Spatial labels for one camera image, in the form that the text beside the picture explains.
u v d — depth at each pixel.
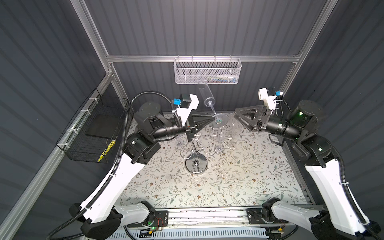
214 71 1.24
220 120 0.49
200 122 0.45
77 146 0.66
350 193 0.36
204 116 0.46
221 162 0.94
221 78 0.91
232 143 1.01
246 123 0.44
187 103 0.38
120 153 0.39
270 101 0.46
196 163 0.90
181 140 1.05
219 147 0.99
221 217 0.76
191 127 0.42
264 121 0.42
